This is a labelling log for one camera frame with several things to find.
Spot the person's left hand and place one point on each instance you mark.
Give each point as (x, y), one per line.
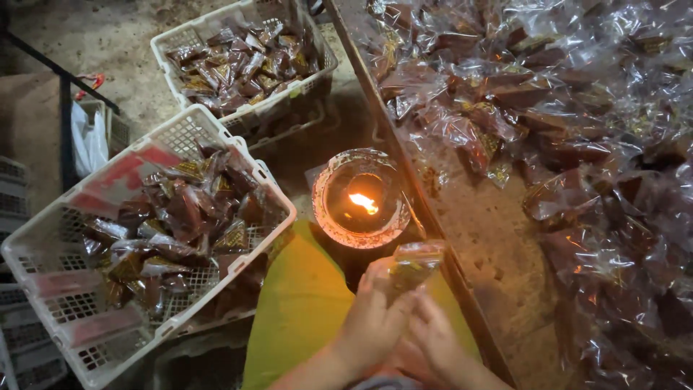
(371, 319)

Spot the person's right hand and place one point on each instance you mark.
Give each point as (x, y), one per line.
(433, 338)

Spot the person's right fingers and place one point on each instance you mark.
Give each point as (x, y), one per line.
(430, 317)

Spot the person's left fingers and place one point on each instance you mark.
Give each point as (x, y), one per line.
(381, 281)

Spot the clear brown sweet packet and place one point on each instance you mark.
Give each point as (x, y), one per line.
(414, 262)

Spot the person's yellow-green clothing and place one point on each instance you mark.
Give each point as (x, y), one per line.
(308, 309)

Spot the glass oil lamp with flame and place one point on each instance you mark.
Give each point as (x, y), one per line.
(360, 200)

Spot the heap of wrapped brown sweets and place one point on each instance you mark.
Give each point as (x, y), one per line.
(568, 135)

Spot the white plastic crate with sweets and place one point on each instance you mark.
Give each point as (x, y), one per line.
(141, 238)
(243, 59)

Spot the white plastic bag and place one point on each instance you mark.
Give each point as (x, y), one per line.
(89, 141)

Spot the red sandal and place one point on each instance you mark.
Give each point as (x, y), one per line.
(89, 84)

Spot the stack of white plastic crates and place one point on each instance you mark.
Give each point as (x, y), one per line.
(19, 281)

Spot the black metal railing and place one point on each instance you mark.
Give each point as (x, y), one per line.
(59, 108)

